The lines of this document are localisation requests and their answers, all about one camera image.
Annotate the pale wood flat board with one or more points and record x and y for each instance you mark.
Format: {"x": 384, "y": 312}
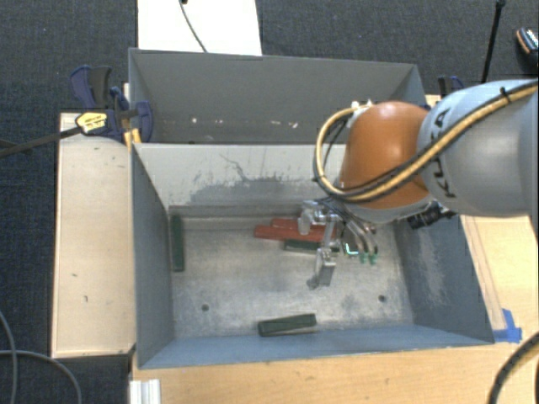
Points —
{"x": 92, "y": 246}

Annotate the grey metal bin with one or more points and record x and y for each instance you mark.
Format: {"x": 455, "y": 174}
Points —
{"x": 252, "y": 276}

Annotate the dark green flat block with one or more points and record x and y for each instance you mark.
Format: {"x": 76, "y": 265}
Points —
{"x": 287, "y": 325}
{"x": 177, "y": 244}
{"x": 301, "y": 246}

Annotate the red-brown flat block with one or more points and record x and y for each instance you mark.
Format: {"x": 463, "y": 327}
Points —
{"x": 273, "y": 232}
{"x": 287, "y": 224}

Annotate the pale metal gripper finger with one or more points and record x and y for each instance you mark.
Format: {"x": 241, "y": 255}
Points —
{"x": 325, "y": 267}
{"x": 306, "y": 223}

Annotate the black cylinder on white bracket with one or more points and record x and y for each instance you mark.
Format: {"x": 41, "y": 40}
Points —
{"x": 425, "y": 218}

